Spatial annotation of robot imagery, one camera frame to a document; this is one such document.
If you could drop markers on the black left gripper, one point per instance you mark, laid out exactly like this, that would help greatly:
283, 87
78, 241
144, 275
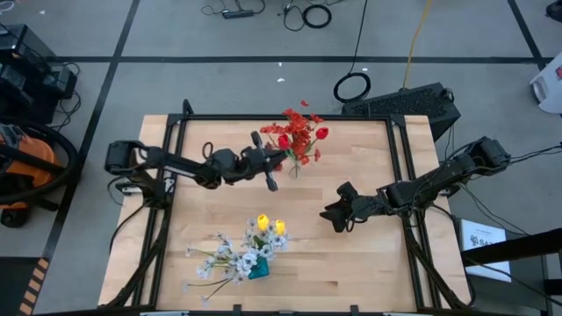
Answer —
257, 161

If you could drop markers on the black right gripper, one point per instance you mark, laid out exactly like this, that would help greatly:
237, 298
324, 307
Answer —
362, 205

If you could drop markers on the red artificial tulip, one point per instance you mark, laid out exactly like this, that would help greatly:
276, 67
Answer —
283, 141
322, 133

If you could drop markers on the red blossom flower bunch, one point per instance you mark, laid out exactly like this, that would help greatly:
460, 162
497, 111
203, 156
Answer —
270, 129
300, 127

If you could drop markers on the white blossom flower bunch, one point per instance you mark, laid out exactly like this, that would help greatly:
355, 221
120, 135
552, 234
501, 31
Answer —
276, 240
203, 272
242, 264

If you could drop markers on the single green stem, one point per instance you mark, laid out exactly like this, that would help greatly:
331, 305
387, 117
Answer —
262, 221

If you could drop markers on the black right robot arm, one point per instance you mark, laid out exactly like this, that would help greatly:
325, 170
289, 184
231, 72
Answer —
439, 180

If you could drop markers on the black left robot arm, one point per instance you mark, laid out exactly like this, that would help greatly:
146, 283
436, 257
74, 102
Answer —
175, 164

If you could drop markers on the clear glass vase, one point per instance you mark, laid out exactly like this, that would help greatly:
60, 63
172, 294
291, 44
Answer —
296, 170

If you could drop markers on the blue patterned glass vase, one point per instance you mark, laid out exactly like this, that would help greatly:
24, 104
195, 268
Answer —
260, 270

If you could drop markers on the black perforated computer case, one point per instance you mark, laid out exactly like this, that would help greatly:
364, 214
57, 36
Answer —
404, 103

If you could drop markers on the white paper sheet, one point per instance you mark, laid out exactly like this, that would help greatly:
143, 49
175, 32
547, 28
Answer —
483, 232

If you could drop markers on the black power strip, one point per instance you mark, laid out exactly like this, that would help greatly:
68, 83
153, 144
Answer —
238, 14

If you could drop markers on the black beam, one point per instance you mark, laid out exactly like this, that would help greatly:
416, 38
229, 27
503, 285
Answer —
527, 248

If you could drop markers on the orange vacuum cleaner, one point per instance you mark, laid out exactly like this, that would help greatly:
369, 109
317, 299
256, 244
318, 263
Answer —
30, 153
72, 162

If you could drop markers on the small black equipment box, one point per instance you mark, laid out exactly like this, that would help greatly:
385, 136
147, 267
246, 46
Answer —
59, 81

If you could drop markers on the white plastic object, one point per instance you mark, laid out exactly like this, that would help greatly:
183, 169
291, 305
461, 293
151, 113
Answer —
549, 88

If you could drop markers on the black equipment case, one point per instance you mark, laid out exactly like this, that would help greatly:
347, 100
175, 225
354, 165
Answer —
22, 48

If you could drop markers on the black mat with hazard stripe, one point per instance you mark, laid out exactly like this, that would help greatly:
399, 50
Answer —
13, 285

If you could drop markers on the black object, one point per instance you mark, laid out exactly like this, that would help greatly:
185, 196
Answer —
555, 9

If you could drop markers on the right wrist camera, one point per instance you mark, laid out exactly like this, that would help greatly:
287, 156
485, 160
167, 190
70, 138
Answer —
348, 190

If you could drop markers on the black aluminium table frame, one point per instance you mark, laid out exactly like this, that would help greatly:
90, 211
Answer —
285, 117

